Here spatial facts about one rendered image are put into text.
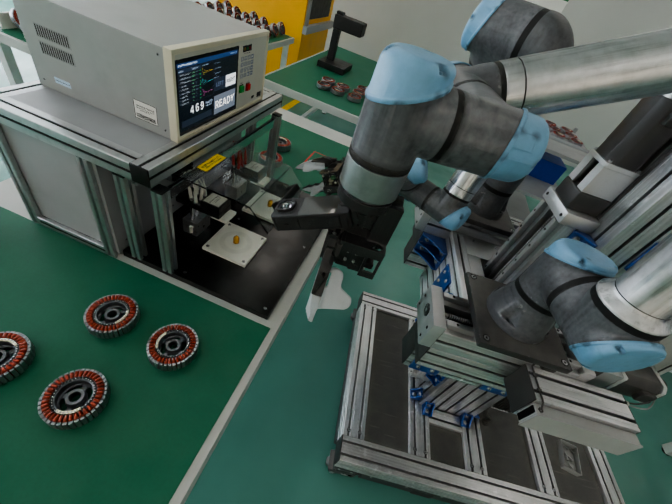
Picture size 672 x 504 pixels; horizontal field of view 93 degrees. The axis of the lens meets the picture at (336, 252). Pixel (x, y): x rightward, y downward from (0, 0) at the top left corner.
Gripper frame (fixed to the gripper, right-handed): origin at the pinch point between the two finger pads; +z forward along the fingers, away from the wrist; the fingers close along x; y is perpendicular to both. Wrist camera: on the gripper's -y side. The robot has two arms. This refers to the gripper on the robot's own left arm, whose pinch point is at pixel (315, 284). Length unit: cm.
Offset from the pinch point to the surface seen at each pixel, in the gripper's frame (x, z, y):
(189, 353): -0.6, 36.7, -22.9
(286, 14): 403, 31, -119
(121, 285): 14, 40, -50
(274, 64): 404, 86, -126
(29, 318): -2, 40, -61
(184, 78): 37, -11, -41
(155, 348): -1.6, 36.9, -30.6
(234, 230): 45, 37, -31
